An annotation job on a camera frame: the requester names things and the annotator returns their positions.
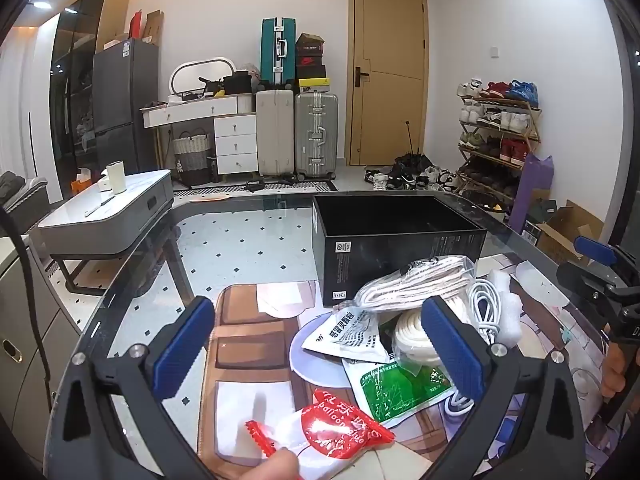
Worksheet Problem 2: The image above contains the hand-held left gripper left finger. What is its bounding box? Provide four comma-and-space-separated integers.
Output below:
42, 296, 217, 480

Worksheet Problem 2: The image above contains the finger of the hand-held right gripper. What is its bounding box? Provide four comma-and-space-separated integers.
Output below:
574, 236, 640, 281
556, 262, 640, 311

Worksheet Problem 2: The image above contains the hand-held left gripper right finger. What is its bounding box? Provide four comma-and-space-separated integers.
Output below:
420, 295, 588, 480

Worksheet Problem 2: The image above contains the bagged white rope coil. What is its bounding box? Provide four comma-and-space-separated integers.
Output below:
392, 305, 451, 376

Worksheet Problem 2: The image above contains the white charging cable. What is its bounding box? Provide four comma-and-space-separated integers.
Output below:
445, 280, 507, 417

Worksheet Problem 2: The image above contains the green medicine packet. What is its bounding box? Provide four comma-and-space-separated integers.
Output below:
342, 355, 453, 431

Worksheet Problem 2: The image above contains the white foam sheet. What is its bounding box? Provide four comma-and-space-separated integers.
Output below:
487, 267, 524, 346

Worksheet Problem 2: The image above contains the bagged white cord bundle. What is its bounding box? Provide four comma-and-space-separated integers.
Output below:
352, 255, 476, 311

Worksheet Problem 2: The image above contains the white medicine sachet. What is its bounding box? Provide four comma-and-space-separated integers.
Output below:
301, 305, 396, 363

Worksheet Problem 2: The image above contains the black cardboard box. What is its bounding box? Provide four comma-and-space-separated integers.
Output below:
312, 195, 488, 308

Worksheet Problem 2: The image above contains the red balloon packet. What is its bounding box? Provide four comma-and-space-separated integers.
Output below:
245, 387, 396, 480

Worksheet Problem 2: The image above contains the person's right hand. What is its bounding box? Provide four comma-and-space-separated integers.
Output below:
600, 345, 623, 398

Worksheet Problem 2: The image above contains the person's left hand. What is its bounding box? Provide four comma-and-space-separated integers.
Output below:
249, 447, 302, 480

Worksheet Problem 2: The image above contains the open cardboard box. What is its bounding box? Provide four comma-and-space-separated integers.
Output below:
535, 200, 606, 266

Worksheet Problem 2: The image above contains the dark green box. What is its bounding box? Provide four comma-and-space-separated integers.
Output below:
530, 195, 560, 218

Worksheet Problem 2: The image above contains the printed desk mat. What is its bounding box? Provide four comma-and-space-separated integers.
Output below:
197, 252, 616, 480

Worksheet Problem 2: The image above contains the purple yoga mat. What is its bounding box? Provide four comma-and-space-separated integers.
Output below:
507, 154, 554, 233

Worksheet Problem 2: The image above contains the wooden shoe rack with shoes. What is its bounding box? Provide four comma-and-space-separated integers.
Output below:
456, 79, 543, 211

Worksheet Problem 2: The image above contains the gray side cabinet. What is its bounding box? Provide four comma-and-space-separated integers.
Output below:
0, 235, 81, 461

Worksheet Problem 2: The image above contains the white coffee table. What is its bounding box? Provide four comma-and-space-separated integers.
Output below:
37, 169, 175, 297

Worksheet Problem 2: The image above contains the black pen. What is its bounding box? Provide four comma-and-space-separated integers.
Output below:
84, 195, 118, 217

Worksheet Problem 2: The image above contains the pile of shoes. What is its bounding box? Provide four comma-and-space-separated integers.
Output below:
364, 152, 461, 192

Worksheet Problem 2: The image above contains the pale green cup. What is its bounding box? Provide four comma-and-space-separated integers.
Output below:
106, 161, 127, 195

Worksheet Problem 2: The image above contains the woven laundry basket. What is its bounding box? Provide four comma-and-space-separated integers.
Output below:
172, 130, 212, 187

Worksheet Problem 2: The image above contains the black tripod stick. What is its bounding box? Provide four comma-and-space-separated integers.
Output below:
404, 120, 426, 161

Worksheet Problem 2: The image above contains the white drawer unit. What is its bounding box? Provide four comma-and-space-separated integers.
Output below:
214, 114, 260, 176

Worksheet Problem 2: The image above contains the gray sofa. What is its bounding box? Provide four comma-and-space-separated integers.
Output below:
0, 170, 48, 221

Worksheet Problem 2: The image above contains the beige suitcase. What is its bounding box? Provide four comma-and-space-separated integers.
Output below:
256, 89, 296, 177

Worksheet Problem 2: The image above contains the white dressing desk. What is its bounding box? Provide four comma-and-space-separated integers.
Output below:
141, 95, 257, 133

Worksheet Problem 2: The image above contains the silver suitcase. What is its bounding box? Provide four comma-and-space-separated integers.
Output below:
294, 92, 339, 181

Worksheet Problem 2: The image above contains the gray refrigerator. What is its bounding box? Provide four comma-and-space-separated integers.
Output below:
92, 38, 161, 176

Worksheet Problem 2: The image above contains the black bag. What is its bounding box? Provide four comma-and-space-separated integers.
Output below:
222, 72, 256, 96

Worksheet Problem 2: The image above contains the wooden door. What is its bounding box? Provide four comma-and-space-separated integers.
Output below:
348, 0, 428, 167

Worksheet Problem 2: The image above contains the oval mirror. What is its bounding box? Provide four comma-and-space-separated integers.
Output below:
169, 56, 237, 103

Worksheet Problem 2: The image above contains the black glass wardrobe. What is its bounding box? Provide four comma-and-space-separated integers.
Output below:
49, 0, 131, 201

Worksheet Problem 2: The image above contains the yellow and black shoebox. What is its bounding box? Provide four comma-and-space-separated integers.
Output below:
297, 77, 332, 95

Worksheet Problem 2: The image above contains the teal suitcase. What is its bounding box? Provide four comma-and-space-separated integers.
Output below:
260, 17, 297, 88

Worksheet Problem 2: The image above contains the flat cardboard carton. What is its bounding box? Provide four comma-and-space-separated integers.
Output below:
144, 10, 165, 46

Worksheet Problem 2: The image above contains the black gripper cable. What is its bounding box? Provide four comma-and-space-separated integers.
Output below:
0, 205, 53, 396

